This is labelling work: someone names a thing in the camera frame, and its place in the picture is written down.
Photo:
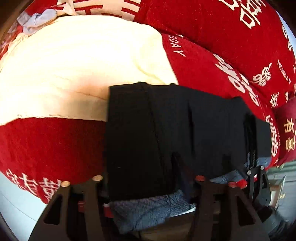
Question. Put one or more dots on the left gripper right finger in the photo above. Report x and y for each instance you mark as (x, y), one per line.
(223, 212)

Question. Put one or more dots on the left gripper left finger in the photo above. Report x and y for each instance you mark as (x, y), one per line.
(74, 213)

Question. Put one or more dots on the cream white blanket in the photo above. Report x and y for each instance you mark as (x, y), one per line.
(65, 69)

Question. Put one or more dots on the dark red cushion gold characters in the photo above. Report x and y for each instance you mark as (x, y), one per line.
(285, 118)

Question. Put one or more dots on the red wedding blanket with characters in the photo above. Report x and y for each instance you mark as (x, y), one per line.
(224, 48)

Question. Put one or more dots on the pile of grey pink clothes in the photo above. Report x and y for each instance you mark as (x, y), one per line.
(31, 24)

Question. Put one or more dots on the black pants with patterned waistband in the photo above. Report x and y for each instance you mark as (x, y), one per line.
(159, 138)

